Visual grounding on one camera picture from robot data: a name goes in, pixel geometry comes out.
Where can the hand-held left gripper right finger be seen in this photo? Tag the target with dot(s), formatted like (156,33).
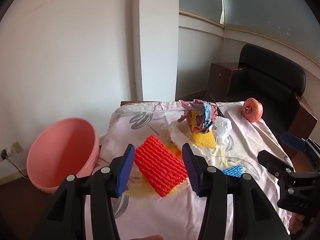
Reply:
(190,170)

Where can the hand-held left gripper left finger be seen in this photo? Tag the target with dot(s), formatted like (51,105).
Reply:
(126,170)

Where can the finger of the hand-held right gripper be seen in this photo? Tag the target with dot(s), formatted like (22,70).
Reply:
(293,142)
(272,162)

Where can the yellow lemon print wrapper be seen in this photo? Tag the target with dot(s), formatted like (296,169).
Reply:
(173,152)

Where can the red foam fruit net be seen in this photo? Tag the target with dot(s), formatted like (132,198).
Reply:
(160,165)

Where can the yellow foam fruit net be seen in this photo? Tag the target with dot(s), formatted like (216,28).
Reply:
(203,140)

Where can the pink plastic basin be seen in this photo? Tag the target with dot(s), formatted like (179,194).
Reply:
(62,150)

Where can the person's right hand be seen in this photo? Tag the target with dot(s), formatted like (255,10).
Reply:
(298,223)

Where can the brown wooden side cabinet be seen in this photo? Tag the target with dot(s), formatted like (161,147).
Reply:
(303,115)
(220,80)

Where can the white foam sheet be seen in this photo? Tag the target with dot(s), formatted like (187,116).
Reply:
(180,135)

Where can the blue foam fruit net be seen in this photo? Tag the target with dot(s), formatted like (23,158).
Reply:
(232,171)

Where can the apple with sticker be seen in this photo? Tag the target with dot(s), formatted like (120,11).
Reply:
(252,110)

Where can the clear plastic bag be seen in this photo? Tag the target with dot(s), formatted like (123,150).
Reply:
(222,127)

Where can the crumpled colourful wrapper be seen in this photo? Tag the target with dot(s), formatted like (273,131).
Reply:
(200,115)

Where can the pink floral cloth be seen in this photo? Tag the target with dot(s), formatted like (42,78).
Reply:
(155,220)

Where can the brown wooden table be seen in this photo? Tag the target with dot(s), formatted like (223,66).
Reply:
(130,103)

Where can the black armchair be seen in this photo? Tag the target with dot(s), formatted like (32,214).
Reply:
(270,80)

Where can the black foam fruit net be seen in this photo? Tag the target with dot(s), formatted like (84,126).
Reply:
(209,97)

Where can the black power plug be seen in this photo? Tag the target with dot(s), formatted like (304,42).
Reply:
(3,153)

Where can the frosted glass window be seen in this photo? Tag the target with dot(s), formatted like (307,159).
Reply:
(262,5)

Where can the beige wall socket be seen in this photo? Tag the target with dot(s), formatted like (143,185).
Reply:
(17,147)

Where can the white wall socket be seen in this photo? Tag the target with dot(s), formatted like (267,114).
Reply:
(9,150)

